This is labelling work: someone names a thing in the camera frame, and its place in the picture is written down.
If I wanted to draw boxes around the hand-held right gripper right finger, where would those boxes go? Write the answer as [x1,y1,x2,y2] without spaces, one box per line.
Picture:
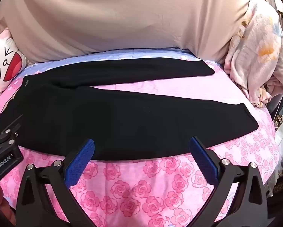
[189,136,268,227]

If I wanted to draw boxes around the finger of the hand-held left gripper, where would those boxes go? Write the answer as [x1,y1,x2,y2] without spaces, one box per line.
[0,114,24,147]

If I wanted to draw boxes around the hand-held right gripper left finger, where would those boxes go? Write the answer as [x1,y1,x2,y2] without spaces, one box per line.
[15,138,96,227]

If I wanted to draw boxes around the black pants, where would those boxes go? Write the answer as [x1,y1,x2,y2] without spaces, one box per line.
[0,57,259,161]

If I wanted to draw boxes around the person's left hand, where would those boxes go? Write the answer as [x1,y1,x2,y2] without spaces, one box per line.
[0,184,16,226]

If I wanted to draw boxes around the white cartoon face pillow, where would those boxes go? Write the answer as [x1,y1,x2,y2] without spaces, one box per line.
[0,27,29,97]

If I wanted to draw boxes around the pink rose print bed sheet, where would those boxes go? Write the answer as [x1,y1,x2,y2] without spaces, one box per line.
[0,48,281,227]

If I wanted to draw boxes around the pale floral plush blanket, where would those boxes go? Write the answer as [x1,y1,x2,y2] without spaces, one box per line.
[223,0,283,109]

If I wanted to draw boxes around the beige duvet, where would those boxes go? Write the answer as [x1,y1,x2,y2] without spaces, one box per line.
[0,0,257,64]

